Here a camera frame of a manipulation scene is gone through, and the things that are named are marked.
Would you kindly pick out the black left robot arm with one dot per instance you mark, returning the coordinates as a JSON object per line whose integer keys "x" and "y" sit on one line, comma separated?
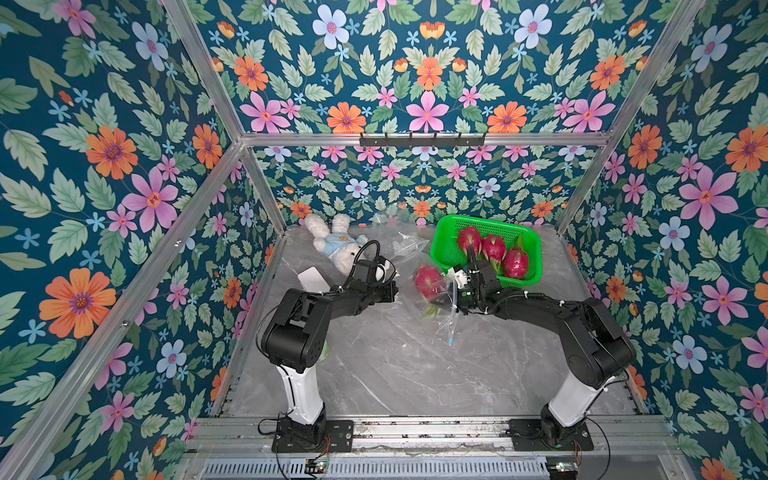
{"x": 296, "y": 334}

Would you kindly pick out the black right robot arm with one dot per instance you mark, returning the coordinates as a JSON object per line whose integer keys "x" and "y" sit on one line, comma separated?
{"x": 596, "y": 350}

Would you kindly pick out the white plush bear toy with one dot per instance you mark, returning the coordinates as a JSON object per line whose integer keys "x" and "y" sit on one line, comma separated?
{"x": 335, "y": 241}

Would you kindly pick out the white rectangular box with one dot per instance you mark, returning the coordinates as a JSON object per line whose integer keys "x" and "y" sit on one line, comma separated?
{"x": 312, "y": 281}

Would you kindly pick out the pink dragon fruit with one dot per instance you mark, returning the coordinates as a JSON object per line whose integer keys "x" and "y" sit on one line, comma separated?
{"x": 494, "y": 248}
{"x": 516, "y": 262}
{"x": 430, "y": 285}
{"x": 470, "y": 239}

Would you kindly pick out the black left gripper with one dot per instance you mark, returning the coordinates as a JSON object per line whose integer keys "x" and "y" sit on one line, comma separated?
{"x": 388, "y": 294}

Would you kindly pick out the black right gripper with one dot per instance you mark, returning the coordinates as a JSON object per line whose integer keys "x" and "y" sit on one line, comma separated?
{"x": 463, "y": 294}

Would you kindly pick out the clear zip-top bag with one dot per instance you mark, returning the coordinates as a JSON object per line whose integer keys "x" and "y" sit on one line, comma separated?
{"x": 447, "y": 318}
{"x": 400, "y": 241}

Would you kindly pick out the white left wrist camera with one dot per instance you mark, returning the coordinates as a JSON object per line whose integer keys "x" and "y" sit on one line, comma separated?
{"x": 378, "y": 270}

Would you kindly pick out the black hook rail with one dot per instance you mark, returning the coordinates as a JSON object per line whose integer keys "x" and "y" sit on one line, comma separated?
{"x": 409, "y": 140}

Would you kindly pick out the green plastic basket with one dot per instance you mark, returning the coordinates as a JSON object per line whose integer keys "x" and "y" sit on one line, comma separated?
{"x": 446, "y": 253}

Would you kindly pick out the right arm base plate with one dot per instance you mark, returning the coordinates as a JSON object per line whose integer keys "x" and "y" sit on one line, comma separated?
{"x": 547, "y": 435}

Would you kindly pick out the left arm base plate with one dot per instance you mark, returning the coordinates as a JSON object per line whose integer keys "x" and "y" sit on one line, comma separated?
{"x": 326, "y": 435}

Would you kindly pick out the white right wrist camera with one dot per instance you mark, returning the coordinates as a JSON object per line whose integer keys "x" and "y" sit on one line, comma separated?
{"x": 460, "y": 278}

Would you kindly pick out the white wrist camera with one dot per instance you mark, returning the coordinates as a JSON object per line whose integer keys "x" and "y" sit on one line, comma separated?
{"x": 378, "y": 270}
{"x": 460, "y": 278}

